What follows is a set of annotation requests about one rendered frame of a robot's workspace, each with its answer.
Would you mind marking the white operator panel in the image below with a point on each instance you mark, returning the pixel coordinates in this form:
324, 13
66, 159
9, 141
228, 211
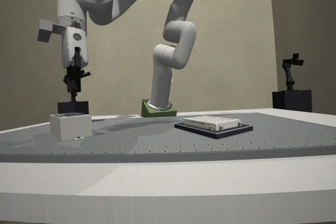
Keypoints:
71, 126

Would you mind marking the white microplate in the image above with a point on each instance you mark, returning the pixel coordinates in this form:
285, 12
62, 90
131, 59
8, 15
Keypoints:
206, 121

